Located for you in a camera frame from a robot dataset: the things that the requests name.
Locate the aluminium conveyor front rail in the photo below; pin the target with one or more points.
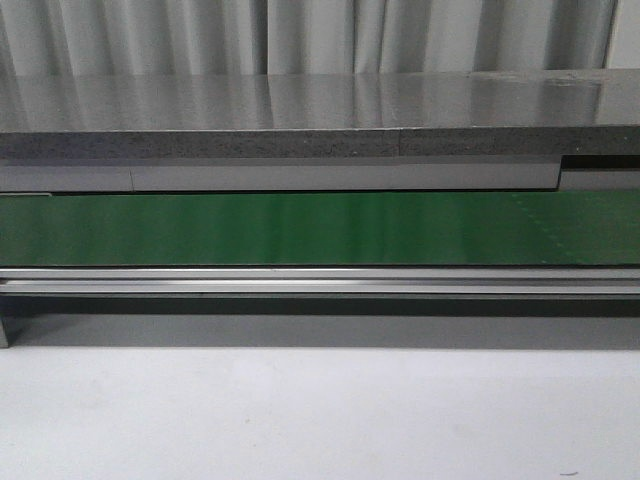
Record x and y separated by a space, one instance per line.
545 281

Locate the grey pleated curtain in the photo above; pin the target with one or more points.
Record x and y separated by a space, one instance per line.
76 38

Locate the grey conveyor rear guard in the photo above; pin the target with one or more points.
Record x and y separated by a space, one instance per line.
449 172

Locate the grey stone slab table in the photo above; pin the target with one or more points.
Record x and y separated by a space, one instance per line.
566 112

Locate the green conveyor belt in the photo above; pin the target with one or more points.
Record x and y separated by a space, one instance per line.
563 228

